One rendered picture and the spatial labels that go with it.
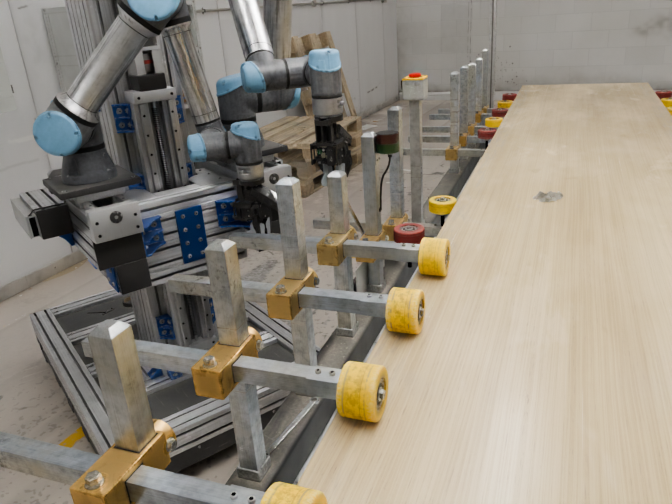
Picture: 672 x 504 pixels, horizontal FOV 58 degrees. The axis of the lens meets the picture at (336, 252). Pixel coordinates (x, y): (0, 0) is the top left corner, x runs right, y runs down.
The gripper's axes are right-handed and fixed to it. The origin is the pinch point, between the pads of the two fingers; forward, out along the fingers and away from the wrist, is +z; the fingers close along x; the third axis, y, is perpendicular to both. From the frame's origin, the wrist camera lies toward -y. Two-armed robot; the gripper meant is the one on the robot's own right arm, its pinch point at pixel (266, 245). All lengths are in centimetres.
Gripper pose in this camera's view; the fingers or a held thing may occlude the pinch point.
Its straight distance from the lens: 174.9
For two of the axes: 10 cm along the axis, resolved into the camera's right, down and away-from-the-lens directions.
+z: 0.7, 9.2, 3.8
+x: -3.5, 3.8, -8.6
